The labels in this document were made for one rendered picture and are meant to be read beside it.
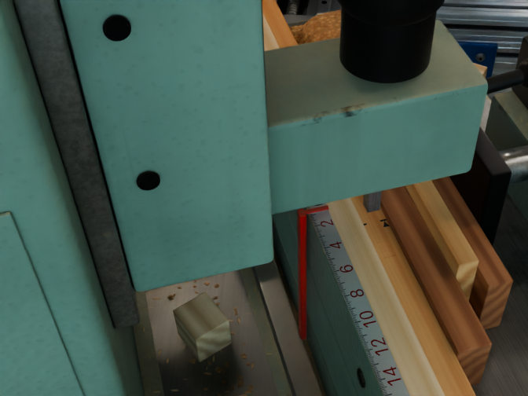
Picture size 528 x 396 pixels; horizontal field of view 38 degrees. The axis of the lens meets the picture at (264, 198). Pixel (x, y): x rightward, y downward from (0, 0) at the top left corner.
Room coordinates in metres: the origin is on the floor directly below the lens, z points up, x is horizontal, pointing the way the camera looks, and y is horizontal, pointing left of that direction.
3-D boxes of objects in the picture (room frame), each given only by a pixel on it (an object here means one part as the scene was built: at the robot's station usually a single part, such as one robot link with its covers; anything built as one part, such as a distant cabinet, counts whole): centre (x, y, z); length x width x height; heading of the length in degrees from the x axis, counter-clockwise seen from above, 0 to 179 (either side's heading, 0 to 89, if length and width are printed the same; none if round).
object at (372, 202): (0.36, -0.07, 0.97); 0.01 x 0.01 x 0.05; 12
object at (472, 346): (0.36, -0.09, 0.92); 0.23 x 0.02 x 0.04; 12
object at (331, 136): (0.36, -0.05, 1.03); 0.14 x 0.07 x 0.09; 102
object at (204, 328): (0.37, 0.06, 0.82); 0.04 x 0.03 x 0.03; 33
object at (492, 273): (0.37, -0.13, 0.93); 0.17 x 0.02 x 0.05; 12
